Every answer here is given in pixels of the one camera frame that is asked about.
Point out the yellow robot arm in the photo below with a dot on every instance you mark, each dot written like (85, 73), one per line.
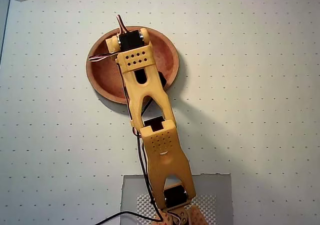
(160, 145)

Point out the brown wooden bowl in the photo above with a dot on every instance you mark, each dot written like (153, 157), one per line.
(165, 57)

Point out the white textured anti-slip mat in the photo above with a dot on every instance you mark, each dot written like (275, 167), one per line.
(210, 207)

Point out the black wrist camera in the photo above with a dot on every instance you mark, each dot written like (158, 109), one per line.
(163, 81)

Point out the grey base plate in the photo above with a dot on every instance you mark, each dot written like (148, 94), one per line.
(220, 197)

